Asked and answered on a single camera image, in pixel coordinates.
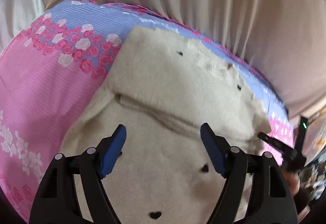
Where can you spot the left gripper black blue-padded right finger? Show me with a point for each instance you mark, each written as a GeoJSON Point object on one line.
{"type": "Point", "coordinates": [254, 191]}

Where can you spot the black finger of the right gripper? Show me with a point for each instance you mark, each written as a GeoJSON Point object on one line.
{"type": "Point", "coordinates": [275, 143]}

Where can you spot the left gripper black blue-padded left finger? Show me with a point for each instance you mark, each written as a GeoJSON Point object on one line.
{"type": "Point", "coordinates": [71, 190]}

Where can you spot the beige knit sweater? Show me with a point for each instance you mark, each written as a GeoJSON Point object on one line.
{"type": "Point", "coordinates": [162, 87]}

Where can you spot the cluttered dark shelf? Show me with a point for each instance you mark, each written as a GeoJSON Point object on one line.
{"type": "Point", "coordinates": [309, 182]}

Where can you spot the beige curtain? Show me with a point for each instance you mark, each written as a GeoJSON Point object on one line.
{"type": "Point", "coordinates": [283, 39]}

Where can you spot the pink blue floral bedsheet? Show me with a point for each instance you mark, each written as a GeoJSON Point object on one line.
{"type": "Point", "coordinates": [51, 70]}

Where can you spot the white sheer curtain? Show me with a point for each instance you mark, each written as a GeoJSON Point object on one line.
{"type": "Point", "coordinates": [16, 15]}

